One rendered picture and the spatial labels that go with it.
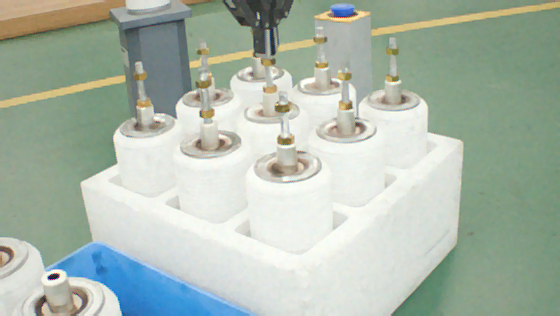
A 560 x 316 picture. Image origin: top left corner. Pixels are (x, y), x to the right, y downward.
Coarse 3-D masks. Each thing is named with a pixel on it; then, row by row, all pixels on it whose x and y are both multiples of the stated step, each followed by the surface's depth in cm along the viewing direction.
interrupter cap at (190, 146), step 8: (192, 136) 84; (224, 136) 83; (232, 136) 83; (184, 144) 82; (192, 144) 82; (200, 144) 82; (224, 144) 82; (232, 144) 81; (240, 144) 81; (184, 152) 80; (192, 152) 80; (200, 152) 80; (208, 152) 79; (216, 152) 79; (224, 152) 79
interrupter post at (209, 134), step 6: (204, 126) 80; (210, 126) 80; (216, 126) 81; (204, 132) 80; (210, 132) 80; (216, 132) 81; (204, 138) 81; (210, 138) 80; (216, 138) 81; (204, 144) 81; (210, 144) 81; (216, 144) 81
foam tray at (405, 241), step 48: (432, 144) 96; (96, 192) 89; (384, 192) 83; (432, 192) 90; (96, 240) 94; (144, 240) 86; (192, 240) 79; (240, 240) 75; (336, 240) 74; (384, 240) 81; (432, 240) 94; (240, 288) 76; (288, 288) 71; (336, 288) 74; (384, 288) 85
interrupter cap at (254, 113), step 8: (256, 104) 93; (296, 104) 91; (248, 112) 90; (256, 112) 90; (288, 112) 89; (296, 112) 89; (248, 120) 88; (256, 120) 87; (264, 120) 87; (272, 120) 87
